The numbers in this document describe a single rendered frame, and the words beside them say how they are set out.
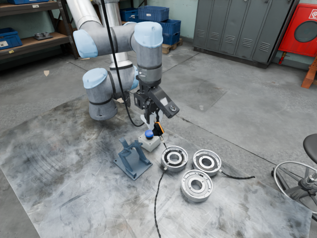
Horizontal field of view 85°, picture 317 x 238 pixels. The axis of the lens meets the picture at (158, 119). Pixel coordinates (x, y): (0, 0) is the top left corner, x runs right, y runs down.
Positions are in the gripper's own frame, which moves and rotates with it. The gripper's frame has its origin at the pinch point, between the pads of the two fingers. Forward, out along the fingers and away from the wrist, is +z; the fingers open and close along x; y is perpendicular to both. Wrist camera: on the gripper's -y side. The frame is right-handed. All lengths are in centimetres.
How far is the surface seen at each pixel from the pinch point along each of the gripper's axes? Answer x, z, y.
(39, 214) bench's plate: 44.9, 13.0, 8.8
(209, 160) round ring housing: -8.5, 11.0, -21.1
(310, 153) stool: -67, 32, -55
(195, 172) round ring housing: 0.2, 10.1, -20.0
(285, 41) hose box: -350, 48, 18
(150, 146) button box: 3.0, 9.5, 0.2
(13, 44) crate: -20, 44, 335
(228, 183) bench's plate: -5.7, 13.2, -30.7
